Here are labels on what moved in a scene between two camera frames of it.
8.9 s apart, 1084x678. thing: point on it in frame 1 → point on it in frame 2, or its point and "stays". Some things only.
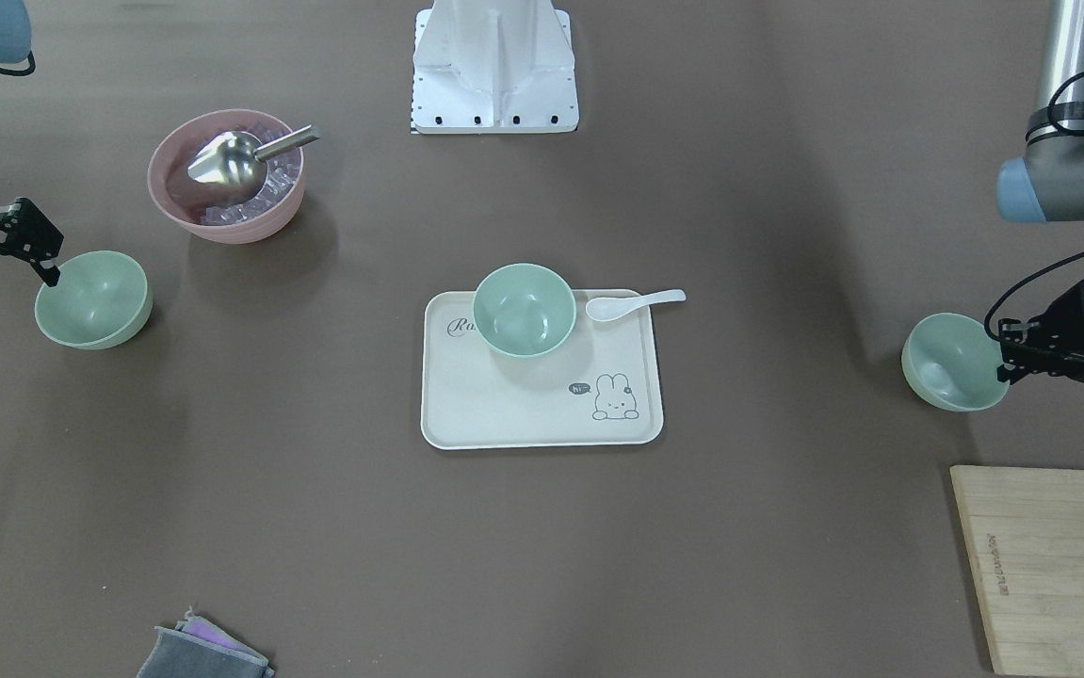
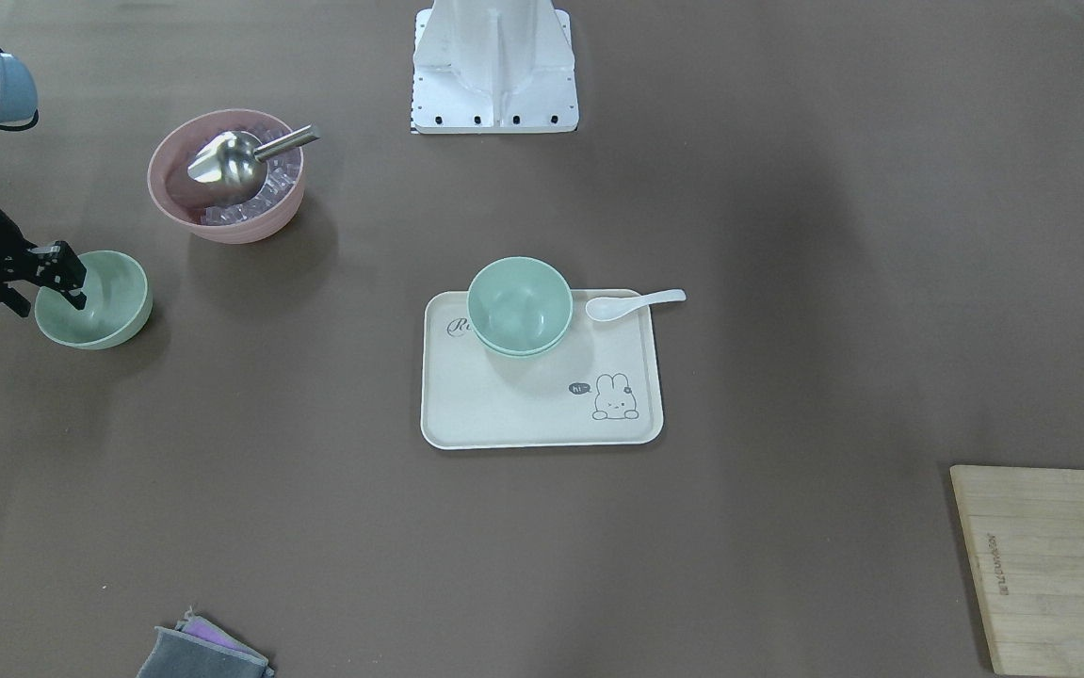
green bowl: [950, 362] → [518, 306]
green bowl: [103, 299] stays
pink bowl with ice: [227, 176] stays
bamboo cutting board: [1047, 551] stays
